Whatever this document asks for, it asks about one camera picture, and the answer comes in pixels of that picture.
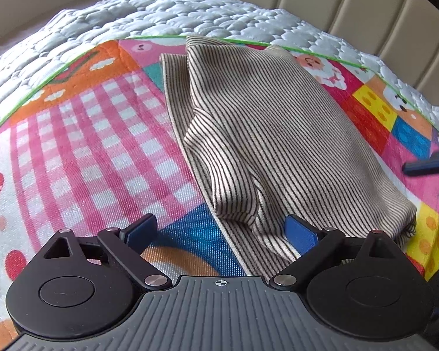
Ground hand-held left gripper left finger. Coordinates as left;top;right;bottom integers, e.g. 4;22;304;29
43;213;174;290

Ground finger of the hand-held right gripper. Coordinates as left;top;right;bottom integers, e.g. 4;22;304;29
402;142;439;178

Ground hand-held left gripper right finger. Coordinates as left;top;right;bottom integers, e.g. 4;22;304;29
268;214;399;288

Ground brown striped pants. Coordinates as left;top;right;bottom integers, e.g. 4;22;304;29
160;34;418;276

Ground colourful cartoon play mat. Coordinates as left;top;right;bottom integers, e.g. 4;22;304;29
0;35;439;339

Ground beige padded headboard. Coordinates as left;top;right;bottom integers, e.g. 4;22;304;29
157;0;439;109

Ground grey quilted mattress pad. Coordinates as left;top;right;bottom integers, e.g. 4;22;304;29
0;0;439;144

